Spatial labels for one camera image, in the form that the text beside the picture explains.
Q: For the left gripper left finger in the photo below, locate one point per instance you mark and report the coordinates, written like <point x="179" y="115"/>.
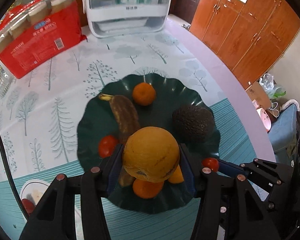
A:
<point x="97" y="183"/>

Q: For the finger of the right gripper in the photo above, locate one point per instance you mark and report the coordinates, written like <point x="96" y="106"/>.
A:
<point x="230" y="169"/>

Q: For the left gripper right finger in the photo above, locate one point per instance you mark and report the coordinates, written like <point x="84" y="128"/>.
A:
<point x="203" y="183"/>

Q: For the red cherry tomato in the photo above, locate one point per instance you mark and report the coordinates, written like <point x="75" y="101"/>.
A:
<point x="211" y="163"/>

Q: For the yellow orange fruit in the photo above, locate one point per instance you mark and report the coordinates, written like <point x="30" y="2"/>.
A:
<point x="151" y="154"/>

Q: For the red lychee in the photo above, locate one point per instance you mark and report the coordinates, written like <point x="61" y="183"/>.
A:
<point x="28" y="205"/>

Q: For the small orange tangerine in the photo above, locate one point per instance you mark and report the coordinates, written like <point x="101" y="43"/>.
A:
<point x="177" y="176"/>

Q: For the red tomato on green plate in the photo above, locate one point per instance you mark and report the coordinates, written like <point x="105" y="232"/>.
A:
<point x="107" y="146"/>

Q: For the large orange tangerine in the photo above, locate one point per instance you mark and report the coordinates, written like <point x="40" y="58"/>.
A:
<point x="146" y="189"/>

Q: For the dark avocado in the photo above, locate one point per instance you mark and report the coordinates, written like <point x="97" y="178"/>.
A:
<point x="192" y="124"/>

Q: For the white printed round plate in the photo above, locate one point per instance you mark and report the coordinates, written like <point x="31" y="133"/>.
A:
<point x="32" y="199"/>

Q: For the brown overripe banana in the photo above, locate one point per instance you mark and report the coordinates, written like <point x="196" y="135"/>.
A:
<point x="124" y="113"/>

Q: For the dark green scalloped plate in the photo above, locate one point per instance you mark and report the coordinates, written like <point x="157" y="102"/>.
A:
<point x="150" y="116"/>

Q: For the cardboard box on floor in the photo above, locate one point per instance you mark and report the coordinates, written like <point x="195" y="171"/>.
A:
<point x="258" y="96"/>

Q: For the top orange tangerine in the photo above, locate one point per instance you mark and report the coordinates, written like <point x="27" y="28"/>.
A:
<point x="144" y="94"/>

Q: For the orange wooden cabinet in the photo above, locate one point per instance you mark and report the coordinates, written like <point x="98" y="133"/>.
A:
<point x="249" y="37"/>

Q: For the clear glass cup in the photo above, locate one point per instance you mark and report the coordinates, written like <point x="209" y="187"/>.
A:
<point x="5" y="82"/>

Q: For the red paper cup package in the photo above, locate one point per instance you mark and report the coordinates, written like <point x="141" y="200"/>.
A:
<point x="36" y="32"/>

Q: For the white clear storage box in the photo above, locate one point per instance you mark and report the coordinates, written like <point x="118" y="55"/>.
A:
<point x="107" y="18"/>

